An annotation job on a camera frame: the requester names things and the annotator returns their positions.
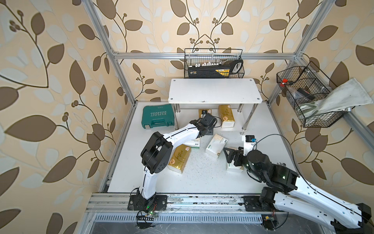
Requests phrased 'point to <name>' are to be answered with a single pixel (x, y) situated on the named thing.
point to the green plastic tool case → (158, 115)
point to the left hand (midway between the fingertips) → (210, 129)
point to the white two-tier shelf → (245, 92)
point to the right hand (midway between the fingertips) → (230, 149)
